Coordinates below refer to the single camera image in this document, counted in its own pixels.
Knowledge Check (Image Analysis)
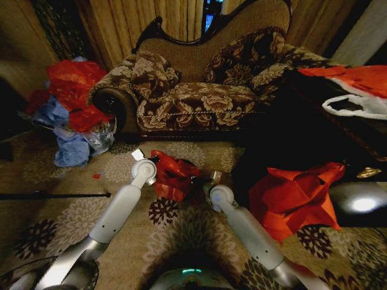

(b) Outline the small red plastic bag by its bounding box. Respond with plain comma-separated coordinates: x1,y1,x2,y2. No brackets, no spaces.
68,105,115,134

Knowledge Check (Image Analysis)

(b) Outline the clear plastic bag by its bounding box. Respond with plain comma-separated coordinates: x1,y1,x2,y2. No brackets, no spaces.
86,119,118,153

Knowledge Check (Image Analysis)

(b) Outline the flat red garbage bag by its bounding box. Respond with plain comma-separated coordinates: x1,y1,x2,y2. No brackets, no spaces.
247,162,347,242

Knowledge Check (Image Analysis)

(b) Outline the large floral cushion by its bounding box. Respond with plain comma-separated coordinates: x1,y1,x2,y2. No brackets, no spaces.
202,27,287,88

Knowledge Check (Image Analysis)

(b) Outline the red bag with white trim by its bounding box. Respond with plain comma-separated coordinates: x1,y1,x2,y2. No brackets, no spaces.
298,65,387,100

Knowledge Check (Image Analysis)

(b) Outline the blue plastic bag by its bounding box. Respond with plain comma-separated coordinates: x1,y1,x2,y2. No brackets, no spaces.
53,126,91,168
35,95,71,128

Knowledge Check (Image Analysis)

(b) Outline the beige curtain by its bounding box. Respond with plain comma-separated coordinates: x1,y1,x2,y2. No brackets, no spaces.
75,0,206,71

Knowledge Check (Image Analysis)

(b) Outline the long black rod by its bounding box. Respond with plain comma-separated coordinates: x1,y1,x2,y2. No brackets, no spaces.
0,190,112,201

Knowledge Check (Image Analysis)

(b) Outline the small golden object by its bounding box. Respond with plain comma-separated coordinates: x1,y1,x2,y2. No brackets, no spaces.
356,167,383,179

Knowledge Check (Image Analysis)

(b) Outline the glossy black trash bin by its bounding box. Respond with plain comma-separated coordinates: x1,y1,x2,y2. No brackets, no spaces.
328,180,387,229

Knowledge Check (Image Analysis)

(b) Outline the small floral cushion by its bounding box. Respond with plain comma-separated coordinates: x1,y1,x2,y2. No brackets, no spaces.
129,50,182,101

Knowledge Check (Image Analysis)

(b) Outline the dark wooden table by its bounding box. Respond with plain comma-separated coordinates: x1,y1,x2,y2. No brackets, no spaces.
281,68,387,170

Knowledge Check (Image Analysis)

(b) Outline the red garbage bag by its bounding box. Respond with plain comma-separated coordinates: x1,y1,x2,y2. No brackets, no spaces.
247,162,347,242
150,149,202,203

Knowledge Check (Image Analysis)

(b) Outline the white plastic bag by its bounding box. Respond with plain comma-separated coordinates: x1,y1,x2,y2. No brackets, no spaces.
322,93,387,121

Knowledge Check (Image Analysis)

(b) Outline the floral brown chaise sofa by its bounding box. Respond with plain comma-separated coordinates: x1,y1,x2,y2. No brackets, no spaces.
87,0,336,137

